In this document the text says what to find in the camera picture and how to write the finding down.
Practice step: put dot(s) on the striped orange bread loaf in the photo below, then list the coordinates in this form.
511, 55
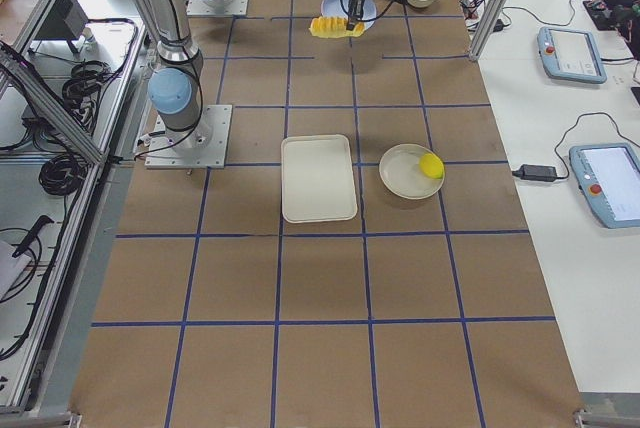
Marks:
334, 28

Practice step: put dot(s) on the light blue plate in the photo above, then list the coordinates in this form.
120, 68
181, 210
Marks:
338, 8

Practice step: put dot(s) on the cream round plate with lemon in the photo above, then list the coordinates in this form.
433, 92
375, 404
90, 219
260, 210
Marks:
400, 172

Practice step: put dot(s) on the cream rectangular tray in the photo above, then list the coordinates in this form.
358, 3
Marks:
317, 179

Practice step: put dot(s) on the yellow lemon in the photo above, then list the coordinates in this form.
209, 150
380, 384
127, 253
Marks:
431, 166

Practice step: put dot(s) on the blue teach pendant far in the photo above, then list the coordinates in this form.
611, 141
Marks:
570, 55

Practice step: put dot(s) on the blue teach pendant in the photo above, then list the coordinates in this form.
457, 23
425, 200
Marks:
608, 177
570, 55

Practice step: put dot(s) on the black power adapter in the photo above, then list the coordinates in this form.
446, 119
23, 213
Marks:
542, 173

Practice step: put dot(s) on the blue teach pendant near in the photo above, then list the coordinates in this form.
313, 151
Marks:
608, 177

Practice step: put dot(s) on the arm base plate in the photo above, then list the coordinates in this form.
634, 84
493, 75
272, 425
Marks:
205, 147
198, 8

